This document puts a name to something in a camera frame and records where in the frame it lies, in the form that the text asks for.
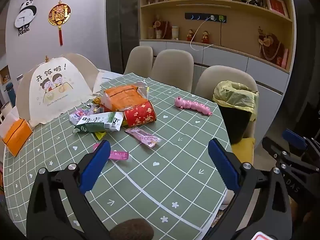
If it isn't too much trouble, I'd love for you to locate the green white wrapper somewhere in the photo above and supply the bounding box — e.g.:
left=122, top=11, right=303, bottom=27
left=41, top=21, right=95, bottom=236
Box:
left=73, top=112, right=125, bottom=133

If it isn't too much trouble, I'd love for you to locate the white cabinet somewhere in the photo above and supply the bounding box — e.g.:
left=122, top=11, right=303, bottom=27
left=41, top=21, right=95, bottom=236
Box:
left=139, top=40, right=290, bottom=99

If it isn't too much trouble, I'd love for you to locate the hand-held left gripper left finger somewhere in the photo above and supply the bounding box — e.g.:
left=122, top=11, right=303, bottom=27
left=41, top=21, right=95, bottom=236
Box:
left=26, top=140, right=111, bottom=240

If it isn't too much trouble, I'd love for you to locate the green checkered tablecloth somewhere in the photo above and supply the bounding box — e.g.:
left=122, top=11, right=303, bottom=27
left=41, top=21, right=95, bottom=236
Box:
left=2, top=72, right=232, bottom=240

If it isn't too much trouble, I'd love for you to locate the beige chair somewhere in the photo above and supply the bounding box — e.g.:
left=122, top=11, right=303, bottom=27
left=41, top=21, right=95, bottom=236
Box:
left=151, top=49, right=195, bottom=93
left=194, top=65, right=258, bottom=140
left=124, top=46, right=153, bottom=75

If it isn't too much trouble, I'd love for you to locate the red envelope box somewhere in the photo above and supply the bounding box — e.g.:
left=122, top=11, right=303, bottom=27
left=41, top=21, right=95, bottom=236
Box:
left=276, top=49, right=289, bottom=69

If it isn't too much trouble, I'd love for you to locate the black trash bin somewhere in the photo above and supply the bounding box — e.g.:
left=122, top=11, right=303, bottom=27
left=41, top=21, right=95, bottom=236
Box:
left=220, top=105, right=253, bottom=145

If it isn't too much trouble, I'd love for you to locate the yellow seat cushion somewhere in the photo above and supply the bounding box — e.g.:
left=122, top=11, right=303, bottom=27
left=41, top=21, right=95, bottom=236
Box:
left=231, top=137, right=255, bottom=166

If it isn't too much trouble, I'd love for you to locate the red bag with flowers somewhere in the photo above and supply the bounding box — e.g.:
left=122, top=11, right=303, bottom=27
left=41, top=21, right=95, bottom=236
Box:
left=152, top=17, right=171, bottom=39

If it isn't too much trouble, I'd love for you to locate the black power strip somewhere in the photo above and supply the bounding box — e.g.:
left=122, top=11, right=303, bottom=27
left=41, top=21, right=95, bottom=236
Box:
left=185, top=12, right=228, bottom=23

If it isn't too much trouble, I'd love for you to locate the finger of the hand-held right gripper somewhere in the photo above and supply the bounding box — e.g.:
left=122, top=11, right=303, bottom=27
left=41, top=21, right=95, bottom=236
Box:
left=262, top=136, right=320, bottom=200
left=282, top=129, right=320, bottom=153

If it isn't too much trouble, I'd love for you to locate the white cable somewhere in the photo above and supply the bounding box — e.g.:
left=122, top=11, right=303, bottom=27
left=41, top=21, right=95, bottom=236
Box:
left=190, top=20, right=215, bottom=52

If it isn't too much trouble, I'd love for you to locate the red gold paper cup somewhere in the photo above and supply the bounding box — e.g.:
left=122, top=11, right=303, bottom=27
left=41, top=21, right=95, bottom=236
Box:
left=124, top=100, right=157, bottom=128

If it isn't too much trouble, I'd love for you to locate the pink caterpillar toy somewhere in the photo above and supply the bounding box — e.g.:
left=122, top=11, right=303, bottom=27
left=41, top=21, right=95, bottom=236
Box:
left=174, top=96, right=213, bottom=116

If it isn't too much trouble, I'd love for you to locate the red framed picture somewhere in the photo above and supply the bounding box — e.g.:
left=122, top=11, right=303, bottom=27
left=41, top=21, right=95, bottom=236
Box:
left=265, top=0, right=288, bottom=18

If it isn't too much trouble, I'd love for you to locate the red gold knot ornament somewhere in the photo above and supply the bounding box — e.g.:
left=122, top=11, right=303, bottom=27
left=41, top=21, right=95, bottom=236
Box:
left=48, top=0, right=72, bottom=46

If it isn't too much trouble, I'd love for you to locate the wooden wall shelf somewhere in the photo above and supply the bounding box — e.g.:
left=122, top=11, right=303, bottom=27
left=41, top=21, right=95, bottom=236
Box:
left=139, top=0, right=294, bottom=73

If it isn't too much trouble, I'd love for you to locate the large orange packet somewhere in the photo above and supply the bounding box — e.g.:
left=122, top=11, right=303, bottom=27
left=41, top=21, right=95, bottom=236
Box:
left=104, top=85, right=139, bottom=111

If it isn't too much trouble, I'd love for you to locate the purple jelly cup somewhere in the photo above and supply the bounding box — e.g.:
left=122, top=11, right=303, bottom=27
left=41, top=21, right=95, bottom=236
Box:
left=69, top=111, right=83, bottom=125

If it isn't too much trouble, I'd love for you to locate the cream mesh food cover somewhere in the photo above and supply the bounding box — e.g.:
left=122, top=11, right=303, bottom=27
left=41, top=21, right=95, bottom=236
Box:
left=16, top=52, right=100, bottom=127

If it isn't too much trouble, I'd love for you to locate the yellow wrapper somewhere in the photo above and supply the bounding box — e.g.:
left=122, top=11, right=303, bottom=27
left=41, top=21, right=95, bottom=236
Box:
left=94, top=129, right=108, bottom=140

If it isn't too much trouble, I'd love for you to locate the small orange tissue pack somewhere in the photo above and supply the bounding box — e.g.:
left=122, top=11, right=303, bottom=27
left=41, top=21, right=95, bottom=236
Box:
left=1, top=119, right=33, bottom=157

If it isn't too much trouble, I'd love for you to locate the small pink wrapper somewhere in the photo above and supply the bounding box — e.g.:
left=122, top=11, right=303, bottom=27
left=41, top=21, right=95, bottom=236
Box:
left=93, top=144, right=130, bottom=161

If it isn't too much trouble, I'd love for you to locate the yellow bin liner bag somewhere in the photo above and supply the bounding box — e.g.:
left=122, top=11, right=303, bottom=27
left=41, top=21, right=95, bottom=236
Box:
left=213, top=81, right=259, bottom=122

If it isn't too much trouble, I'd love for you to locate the long pink wrapper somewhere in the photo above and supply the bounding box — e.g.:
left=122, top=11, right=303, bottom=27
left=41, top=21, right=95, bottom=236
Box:
left=125, top=127, right=160, bottom=147

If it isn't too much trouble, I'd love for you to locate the purple yellow chips bag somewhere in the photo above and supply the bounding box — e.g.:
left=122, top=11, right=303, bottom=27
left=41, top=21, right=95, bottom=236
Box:
left=79, top=106, right=95, bottom=117

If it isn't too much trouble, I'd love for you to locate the large red decorated bag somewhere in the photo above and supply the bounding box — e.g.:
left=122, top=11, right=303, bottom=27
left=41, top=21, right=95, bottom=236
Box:
left=258, top=26, right=285, bottom=60

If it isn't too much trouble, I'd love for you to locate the panda wall clock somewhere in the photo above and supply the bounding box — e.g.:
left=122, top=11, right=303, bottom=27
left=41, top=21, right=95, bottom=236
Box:
left=14, top=0, right=38, bottom=37

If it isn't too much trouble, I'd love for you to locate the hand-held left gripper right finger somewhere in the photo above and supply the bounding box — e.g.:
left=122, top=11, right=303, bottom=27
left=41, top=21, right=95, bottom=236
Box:
left=207, top=138, right=293, bottom=240

